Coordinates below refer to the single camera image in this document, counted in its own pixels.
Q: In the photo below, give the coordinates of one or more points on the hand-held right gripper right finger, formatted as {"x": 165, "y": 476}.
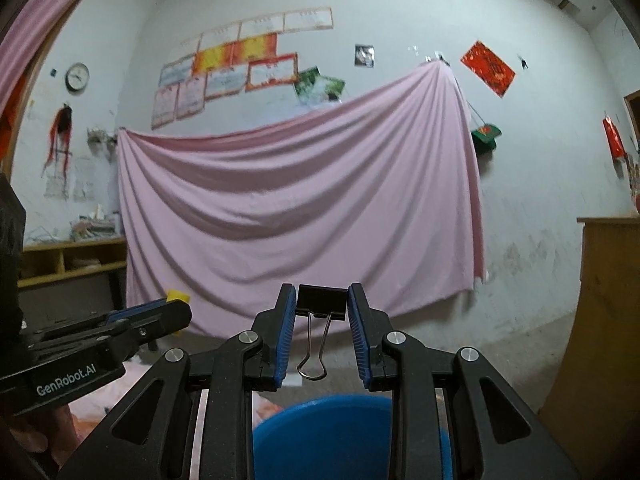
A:
{"x": 357, "y": 340}

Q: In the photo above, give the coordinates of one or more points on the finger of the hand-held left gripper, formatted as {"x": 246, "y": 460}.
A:
{"x": 160, "y": 322}
{"x": 135, "y": 307}

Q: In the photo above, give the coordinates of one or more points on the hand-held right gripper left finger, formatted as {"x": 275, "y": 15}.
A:
{"x": 285, "y": 340}

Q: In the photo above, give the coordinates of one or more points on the yellow block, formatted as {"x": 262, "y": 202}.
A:
{"x": 178, "y": 297}

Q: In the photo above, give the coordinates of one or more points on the black binder clip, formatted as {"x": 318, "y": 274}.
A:
{"x": 322, "y": 302}

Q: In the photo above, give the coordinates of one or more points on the blue plastic bucket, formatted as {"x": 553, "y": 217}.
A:
{"x": 325, "y": 435}

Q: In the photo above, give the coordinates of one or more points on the person's left hand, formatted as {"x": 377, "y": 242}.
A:
{"x": 35, "y": 440}

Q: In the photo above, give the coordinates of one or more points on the wooden shelf desk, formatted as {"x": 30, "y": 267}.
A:
{"x": 75, "y": 260}

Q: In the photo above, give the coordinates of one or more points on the stack of papers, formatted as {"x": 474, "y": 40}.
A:
{"x": 95, "y": 227}

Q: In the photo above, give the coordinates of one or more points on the pink hanging sheet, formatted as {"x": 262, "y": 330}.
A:
{"x": 300, "y": 210}

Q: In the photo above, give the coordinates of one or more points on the red black tassel ornament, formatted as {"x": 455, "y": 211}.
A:
{"x": 62, "y": 130}

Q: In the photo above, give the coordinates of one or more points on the orange cloth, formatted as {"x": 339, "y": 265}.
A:
{"x": 10, "y": 120}

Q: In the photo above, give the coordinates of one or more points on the wooden cabinet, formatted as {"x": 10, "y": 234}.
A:
{"x": 605, "y": 310}

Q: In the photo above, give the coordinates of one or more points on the green photo print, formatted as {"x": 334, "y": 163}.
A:
{"x": 306, "y": 82}
{"x": 330, "y": 89}

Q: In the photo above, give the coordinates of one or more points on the small black white picture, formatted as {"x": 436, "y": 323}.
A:
{"x": 365, "y": 55}

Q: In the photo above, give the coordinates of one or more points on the pink curtain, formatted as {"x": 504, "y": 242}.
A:
{"x": 35, "y": 25}

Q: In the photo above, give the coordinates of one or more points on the red paper poster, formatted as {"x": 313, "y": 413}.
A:
{"x": 487, "y": 67}

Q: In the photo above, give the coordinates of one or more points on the red hanging ornament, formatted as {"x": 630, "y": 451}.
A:
{"x": 613, "y": 139}

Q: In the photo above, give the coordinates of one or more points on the white paper wall sheets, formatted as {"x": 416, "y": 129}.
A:
{"x": 75, "y": 180}

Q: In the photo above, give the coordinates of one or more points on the round wall clock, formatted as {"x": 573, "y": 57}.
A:
{"x": 78, "y": 77}

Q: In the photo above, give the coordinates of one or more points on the group of wall certificates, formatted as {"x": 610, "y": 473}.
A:
{"x": 225, "y": 60}

